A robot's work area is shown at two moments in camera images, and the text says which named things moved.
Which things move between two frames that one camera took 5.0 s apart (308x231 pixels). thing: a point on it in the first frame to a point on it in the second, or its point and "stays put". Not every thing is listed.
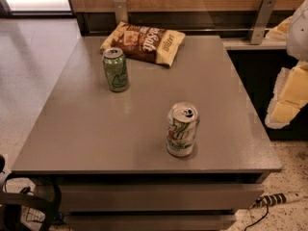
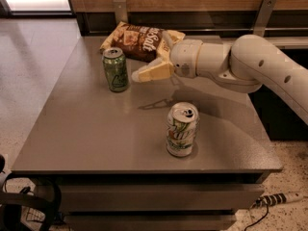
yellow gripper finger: (278, 34) to (169, 38)
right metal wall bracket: (265, 13) stays put
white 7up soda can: (183, 120) stays put
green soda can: (115, 69) stays put
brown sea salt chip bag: (143, 43) stays put
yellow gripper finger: (290, 95) to (158, 69)
